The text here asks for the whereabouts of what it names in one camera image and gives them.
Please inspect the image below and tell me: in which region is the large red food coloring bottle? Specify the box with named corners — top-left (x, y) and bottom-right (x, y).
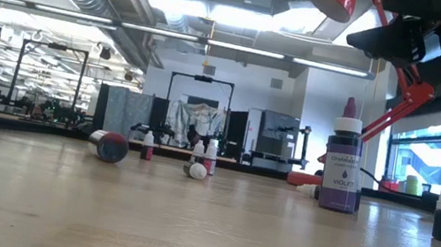
top-left (84, 127), bottom-right (132, 167)

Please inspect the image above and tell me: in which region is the black lamp cord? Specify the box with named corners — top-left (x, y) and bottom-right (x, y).
top-left (356, 166), bottom-right (391, 192)

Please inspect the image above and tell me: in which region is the long overhead light bar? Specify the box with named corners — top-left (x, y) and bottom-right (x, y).
top-left (0, 0), bottom-right (380, 82)

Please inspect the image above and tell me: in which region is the grey draped cloth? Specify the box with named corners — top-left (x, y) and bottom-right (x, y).
top-left (161, 96), bottom-right (229, 155)

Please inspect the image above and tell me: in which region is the person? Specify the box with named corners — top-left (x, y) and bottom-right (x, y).
top-left (182, 122), bottom-right (203, 151)

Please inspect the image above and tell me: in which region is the small red background object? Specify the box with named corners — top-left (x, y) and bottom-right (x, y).
top-left (379, 177), bottom-right (401, 195)

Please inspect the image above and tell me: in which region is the small pink dropper bottle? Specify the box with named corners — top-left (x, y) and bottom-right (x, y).
top-left (201, 137), bottom-right (221, 177)

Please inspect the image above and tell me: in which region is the grey partition panel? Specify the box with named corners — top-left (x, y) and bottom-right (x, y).
top-left (91, 82), bottom-right (156, 144)

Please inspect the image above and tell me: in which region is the small white vial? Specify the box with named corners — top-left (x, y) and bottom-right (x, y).
top-left (190, 140), bottom-right (207, 166)

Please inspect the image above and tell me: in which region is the grey metal cabinet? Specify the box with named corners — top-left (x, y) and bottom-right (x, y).
top-left (252, 108), bottom-right (304, 174)

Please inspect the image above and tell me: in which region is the black gantry frame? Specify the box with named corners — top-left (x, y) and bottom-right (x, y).
top-left (159, 70), bottom-right (236, 152)
top-left (5, 35), bottom-right (91, 119)

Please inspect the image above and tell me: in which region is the pale green cylinder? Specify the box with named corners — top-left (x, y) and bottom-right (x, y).
top-left (402, 174), bottom-right (424, 197)

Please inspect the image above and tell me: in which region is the large violet food coloring bottle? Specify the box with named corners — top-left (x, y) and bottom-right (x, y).
top-left (316, 95), bottom-right (374, 216)

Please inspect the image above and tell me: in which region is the small red dropper bottle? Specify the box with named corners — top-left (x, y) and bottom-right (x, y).
top-left (139, 129), bottom-right (158, 162)

